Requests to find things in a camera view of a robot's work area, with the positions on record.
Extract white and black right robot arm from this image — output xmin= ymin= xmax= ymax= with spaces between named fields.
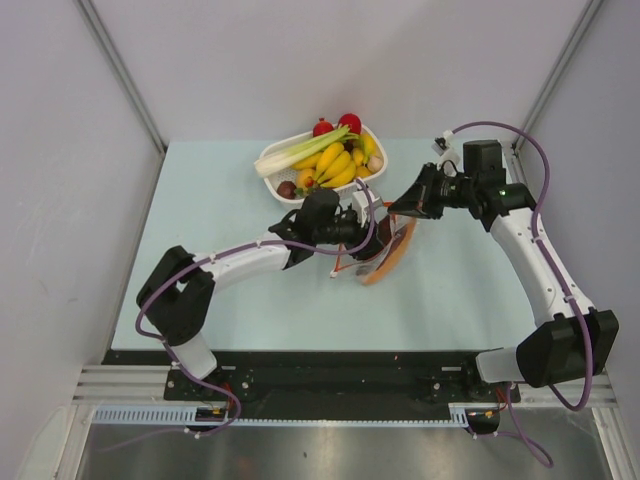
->
xmin=388 ymin=140 xmax=619 ymax=401

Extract aluminium frame rail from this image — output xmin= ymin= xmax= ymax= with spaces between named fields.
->
xmin=73 ymin=365 xmax=618 ymax=408

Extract white perforated plastic basket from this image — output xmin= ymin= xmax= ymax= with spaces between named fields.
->
xmin=254 ymin=125 xmax=388 ymax=209

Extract red pomegranate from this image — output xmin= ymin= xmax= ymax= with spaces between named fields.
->
xmin=312 ymin=117 xmax=334 ymax=137

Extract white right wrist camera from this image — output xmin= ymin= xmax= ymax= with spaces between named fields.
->
xmin=432 ymin=130 xmax=460 ymax=176

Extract left aluminium corner post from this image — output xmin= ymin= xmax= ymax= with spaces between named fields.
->
xmin=73 ymin=0 xmax=168 ymax=158

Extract aluminium corner post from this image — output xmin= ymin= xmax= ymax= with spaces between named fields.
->
xmin=519 ymin=0 xmax=608 ymax=134
xmin=73 ymin=0 xmax=168 ymax=158

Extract red apple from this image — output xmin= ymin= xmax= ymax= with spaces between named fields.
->
xmin=338 ymin=113 xmax=362 ymax=135

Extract right aluminium corner post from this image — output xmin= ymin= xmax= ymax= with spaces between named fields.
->
xmin=519 ymin=0 xmax=608 ymax=134

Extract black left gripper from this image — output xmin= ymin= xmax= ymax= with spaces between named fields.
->
xmin=313 ymin=205 xmax=387 ymax=261

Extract white garlic bulb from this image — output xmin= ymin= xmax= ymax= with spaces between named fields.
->
xmin=367 ymin=155 xmax=384 ymax=173

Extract yellow banana bunch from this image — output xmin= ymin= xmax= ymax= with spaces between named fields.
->
xmin=291 ymin=133 xmax=385 ymax=189

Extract white slotted cable duct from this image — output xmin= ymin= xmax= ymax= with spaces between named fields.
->
xmin=92 ymin=405 xmax=469 ymax=428

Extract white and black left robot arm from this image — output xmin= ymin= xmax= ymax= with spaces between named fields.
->
xmin=135 ymin=182 xmax=384 ymax=400

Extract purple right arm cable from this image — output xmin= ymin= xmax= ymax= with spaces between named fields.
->
xmin=439 ymin=120 xmax=596 ymax=412

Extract green white celery stalk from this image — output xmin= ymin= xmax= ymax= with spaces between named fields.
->
xmin=254 ymin=126 xmax=350 ymax=178

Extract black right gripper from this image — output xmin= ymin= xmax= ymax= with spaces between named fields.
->
xmin=388 ymin=163 xmax=477 ymax=221

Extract dark purple passion fruit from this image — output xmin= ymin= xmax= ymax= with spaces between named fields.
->
xmin=276 ymin=181 xmax=297 ymax=200

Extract clear zip bag red zipper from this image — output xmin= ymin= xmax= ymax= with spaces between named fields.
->
xmin=329 ymin=213 xmax=417 ymax=286

